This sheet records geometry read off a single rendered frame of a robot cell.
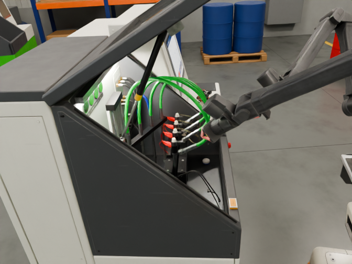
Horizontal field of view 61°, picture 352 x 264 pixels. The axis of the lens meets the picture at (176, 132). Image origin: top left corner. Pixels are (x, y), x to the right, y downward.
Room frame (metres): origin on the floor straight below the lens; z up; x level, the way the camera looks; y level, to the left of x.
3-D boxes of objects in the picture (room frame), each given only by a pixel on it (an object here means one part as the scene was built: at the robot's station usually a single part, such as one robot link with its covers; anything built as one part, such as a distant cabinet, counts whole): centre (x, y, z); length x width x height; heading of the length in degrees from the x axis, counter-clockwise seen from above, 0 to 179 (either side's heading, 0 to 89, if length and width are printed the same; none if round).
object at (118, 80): (1.39, 0.25, 1.20); 0.13 x 0.03 x 0.31; 175
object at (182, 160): (1.24, 0.00, 0.91); 0.34 x 0.10 x 0.15; 175
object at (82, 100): (1.15, 0.27, 1.43); 0.54 x 0.03 x 0.02; 175
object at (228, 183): (1.10, -0.23, 0.87); 0.62 x 0.04 x 0.16; 175
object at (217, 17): (6.08, -1.22, 0.51); 1.20 x 0.85 x 1.02; 90
